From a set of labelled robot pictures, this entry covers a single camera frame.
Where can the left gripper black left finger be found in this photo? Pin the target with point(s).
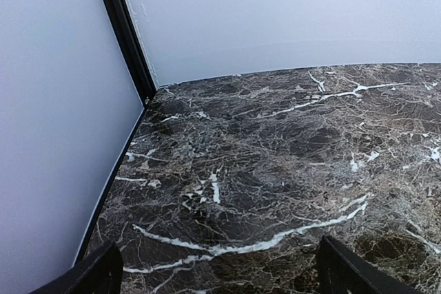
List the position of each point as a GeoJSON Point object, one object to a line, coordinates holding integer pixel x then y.
{"type": "Point", "coordinates": [100, 272]}

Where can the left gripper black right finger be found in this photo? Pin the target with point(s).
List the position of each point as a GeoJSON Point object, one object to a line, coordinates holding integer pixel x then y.
{"type": "Point", "coordinates": [340, 270]}

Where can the left black frame post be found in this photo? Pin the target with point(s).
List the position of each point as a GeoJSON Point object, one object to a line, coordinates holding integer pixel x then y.
{"type": "Point", "coordinates": [124, 30]}

